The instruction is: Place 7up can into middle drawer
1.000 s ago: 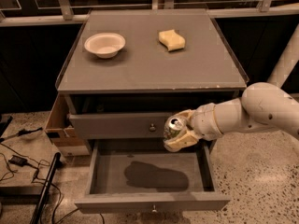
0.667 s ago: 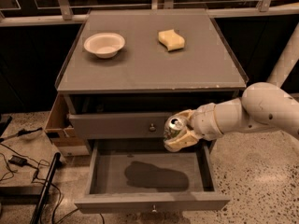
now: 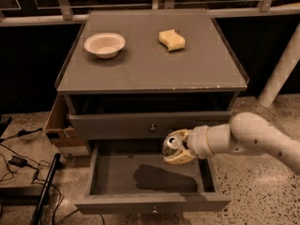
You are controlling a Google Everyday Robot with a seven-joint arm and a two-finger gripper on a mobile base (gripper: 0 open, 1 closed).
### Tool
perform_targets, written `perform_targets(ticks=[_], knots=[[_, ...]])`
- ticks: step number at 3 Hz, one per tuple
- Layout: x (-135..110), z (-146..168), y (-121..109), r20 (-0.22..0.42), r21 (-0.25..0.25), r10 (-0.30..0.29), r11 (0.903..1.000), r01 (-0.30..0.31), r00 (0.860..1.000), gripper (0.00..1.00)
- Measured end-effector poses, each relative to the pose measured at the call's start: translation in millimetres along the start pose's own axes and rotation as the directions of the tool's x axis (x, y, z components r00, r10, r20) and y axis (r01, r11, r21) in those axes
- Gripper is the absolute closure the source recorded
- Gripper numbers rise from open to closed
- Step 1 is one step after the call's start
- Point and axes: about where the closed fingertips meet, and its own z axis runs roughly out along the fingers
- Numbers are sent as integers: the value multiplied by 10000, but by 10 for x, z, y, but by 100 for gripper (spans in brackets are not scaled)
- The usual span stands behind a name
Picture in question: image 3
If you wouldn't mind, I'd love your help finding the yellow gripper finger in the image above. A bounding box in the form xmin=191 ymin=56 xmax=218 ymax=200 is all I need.
xmin=170 ymin=128 xmax=190 ymax=138
xmin=164 ymin=150 xmax=194 ymax=165

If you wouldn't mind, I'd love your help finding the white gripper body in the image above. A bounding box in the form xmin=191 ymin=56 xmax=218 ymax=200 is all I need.
xmin=187 ymin=126 xmax=214 ymax=159

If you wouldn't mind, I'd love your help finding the green white 7up can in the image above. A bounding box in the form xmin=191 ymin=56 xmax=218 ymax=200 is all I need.
xmin=162 ymin=134 xmax=184 ymax=157

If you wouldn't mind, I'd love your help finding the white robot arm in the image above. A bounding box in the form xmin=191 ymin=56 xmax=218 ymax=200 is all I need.
xmin=162 ymin=112 xmax=300 ymax=174

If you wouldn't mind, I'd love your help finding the grey top drawer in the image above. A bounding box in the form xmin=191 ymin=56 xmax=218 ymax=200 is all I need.
xmin=69 ymin=112 xmax=232 ymax=140

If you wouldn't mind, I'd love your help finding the grey drawer cabinet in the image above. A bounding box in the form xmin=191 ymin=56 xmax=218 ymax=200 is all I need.
xmin=56 ymin=9 xmax=248 ymax=148

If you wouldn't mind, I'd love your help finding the open grey middle drawer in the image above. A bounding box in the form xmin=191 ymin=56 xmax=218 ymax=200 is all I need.
xmin=75 ymin=141 xmax=231 ymax=215

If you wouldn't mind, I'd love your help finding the yellow sponge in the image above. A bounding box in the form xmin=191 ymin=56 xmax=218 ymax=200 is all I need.
xmin=158 ymin=29 xmax=186 ymax=52

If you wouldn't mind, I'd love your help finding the white paper bowl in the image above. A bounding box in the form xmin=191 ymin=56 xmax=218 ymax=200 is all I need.
xmin=83 ymin=33 xmax=126 ymax=59

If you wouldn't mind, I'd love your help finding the cardboard box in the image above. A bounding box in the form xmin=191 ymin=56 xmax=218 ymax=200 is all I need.
xmin=45 ymin=96 xmax=89 ymax=158

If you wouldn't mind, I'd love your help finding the metal window railing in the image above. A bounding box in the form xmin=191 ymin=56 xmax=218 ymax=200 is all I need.
xmin=0 ymin=0 xmax=300 ymax=27

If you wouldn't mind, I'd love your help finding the black pole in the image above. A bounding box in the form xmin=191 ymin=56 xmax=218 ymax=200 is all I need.
xmin=30 ymin=153 xmax=61 ymax=225

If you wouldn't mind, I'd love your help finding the black power adapter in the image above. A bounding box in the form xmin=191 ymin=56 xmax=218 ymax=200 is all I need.
xmin=8 ymin=156 xmax=27 ymax=168

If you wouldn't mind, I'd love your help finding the white diagonal post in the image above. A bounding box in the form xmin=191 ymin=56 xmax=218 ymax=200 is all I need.
xmin=258 ymin=23 xmax=300 ymax=107

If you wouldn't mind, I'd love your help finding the black cable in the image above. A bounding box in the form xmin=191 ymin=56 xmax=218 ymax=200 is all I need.
xmin=0 ymin=142 xmax=106 ymax=225

